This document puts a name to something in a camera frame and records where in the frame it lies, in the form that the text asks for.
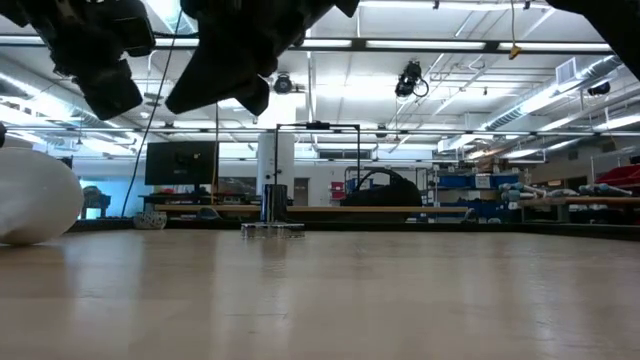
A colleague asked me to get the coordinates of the black ceiling camera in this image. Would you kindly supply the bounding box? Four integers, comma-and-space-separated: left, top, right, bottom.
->
273, 73, 294, 95
394, 59, 430, 99

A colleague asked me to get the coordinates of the blue storage bin shelf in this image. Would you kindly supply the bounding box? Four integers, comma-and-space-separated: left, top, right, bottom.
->
430, 171, 521, 221

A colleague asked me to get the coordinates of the long black hanging cable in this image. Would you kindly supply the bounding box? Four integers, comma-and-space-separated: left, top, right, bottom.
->
121, 9, 184, 219

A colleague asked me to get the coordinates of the black aluminium table frame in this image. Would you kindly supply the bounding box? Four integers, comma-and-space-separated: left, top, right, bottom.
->
67, 218, 640, 242

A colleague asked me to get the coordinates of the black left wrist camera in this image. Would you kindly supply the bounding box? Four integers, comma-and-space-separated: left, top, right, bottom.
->
113, 2, 157, 58

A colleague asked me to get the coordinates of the white air vent grille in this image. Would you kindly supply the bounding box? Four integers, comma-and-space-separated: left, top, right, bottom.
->
555, 57, 579, 86

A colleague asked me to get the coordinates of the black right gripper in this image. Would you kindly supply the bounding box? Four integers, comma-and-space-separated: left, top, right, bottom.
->
164, 0, 360, 117

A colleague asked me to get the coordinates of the small white patterned bowl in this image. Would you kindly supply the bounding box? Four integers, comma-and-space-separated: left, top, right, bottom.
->
132, 210, 168, 231

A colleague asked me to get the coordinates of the black computer monitor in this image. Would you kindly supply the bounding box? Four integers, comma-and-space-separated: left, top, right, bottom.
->
144, 140, 220, 197

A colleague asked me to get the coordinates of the black duffel bag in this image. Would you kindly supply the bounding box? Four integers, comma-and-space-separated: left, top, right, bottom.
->
340, 168, 424, 208

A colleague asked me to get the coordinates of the chrome lamp socket clear base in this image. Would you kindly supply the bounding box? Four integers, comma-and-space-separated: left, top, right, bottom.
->
240, 183, 306, 239

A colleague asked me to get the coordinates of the grey blue rolled bundle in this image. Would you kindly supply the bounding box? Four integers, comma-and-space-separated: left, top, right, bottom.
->
498, 182, 549, 202
578, 183, 634, 198

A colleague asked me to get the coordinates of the red storage bin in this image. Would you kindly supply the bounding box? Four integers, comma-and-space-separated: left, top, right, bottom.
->
594, 164, 640, 189

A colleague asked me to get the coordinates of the yellow cable with plug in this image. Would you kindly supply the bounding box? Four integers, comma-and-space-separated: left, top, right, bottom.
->
508, 0, 523, 61

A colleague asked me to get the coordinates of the overhead light bar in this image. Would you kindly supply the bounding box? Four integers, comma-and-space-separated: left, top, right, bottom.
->
0, 33, 640, 55

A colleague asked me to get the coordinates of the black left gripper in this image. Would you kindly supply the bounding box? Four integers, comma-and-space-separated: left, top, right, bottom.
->
19, 0, 145, 121

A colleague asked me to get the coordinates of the wooden workbench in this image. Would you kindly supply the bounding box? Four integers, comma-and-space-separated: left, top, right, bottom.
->
517, 196, 640, 224

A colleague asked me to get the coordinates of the silver ventilation duct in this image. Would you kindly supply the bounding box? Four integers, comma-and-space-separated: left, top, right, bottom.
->
482, 54, 624, 132

